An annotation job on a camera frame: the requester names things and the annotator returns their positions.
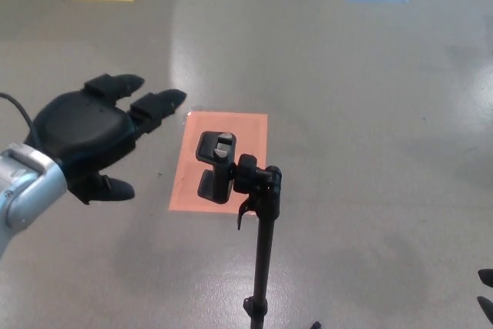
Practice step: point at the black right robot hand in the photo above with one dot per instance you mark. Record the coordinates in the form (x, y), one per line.
(487, 277)

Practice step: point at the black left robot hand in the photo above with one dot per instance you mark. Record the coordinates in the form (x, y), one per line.
(81, 125)

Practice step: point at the black phone stand tripod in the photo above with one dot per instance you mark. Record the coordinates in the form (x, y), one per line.
(265, 256)

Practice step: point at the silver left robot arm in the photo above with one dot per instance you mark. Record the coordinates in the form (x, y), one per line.
(27, 186)

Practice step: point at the orange floor tape rectangle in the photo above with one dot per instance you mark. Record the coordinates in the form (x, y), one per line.
(252, 136)

